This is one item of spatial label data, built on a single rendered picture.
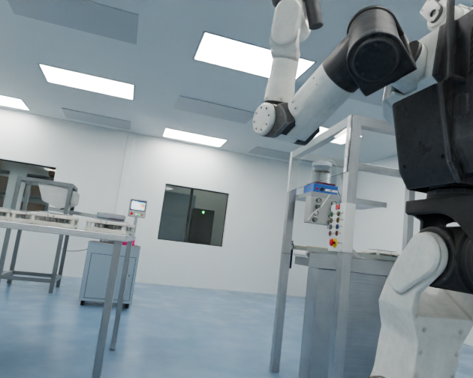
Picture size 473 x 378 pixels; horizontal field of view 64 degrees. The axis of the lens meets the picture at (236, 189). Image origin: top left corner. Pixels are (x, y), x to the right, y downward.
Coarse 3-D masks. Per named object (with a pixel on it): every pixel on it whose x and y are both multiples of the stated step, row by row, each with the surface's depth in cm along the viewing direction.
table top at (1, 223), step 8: (0, 224) 195; (8, 224) 196; (16, 224) 196; (24, 224) 197; (32, 224) 198; (48, 232) 199; (56, 232) 200; (64, 232) 201; (72, 232) 202; (80, 232) 203; (88, 232) 203; (96, 232) 204; (104, 232) 227; (112, 240) 206; (120, 240) 206; (128, 240) 232
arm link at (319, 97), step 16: (320, 80) 76; (304, 96) 80; (320, 96) 77; (336, 96) 76; (256, 112) 90; (272, 112) 85; (288, 112) 83; (304, 112) 80; (320, 112) 80; (256, 128) 89; (272, 128) 86; (288, 128) 84; (304, 128) 83; (304, 144) 91
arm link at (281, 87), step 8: (272, 64) 93; (280, 64) 90; (288, 64) 90; (296, 64) 91; (272, 72) 92; (280, 72) 90; (288, 72) 90; (296, 72) 92; (272, 80) 91; (280, 80) 90; (288, 80) 91; (272, 88) 91; (280, 88) 90; (288, 88) 91; (264, 96) 93; (272, 96) 91; (280, 96) 90; (288, 96) 91; (280, 136) 89
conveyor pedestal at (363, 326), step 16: (320, 272) 280; (352, 272) 285; (320, 288) 278; (352, 288) 284; (368, 288) 286; (320, 304) 277; (352, 304) 282; (368, 304) 285; (304, 320) 291; (320, 320) 275; (352, 320) 280; (368, 320) 283; (304, 336) 287; (320, 336) 274; (352, 336) 279; (368, 336) 281; (304, 352) 282; (320, 352) 272; (352, 352) 277; (368, 352) 280; (304, 368) 278; (320, 368) 271; (352, 368) 276; (368, 368) 278
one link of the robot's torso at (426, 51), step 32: (448, 0) 66; (448, 32) 65; (416, 64) 69; (448, 64) 64; (384, 96) 79; (416, 96) 72; (448, 96) 66; (416, 128) 72; (448, 128) 65; (416, 160) 72; (448, 160) 65; (448, 192) 70
